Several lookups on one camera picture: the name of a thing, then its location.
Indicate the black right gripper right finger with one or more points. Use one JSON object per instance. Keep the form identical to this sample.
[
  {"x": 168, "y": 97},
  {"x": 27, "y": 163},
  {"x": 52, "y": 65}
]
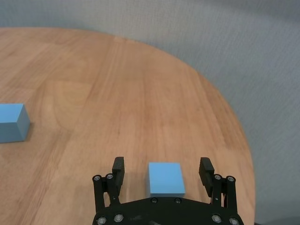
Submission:
[{"x": 218, "y": 187}]

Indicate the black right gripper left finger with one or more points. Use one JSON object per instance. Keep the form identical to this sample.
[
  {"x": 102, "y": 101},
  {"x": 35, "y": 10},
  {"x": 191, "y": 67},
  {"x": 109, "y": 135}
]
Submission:
[{"x": 100, "y": 189}]

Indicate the blue building block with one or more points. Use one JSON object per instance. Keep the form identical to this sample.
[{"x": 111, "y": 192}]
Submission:
[
  {"x": 166, "y": 179},
  {"x": 11, "y": 124}
]

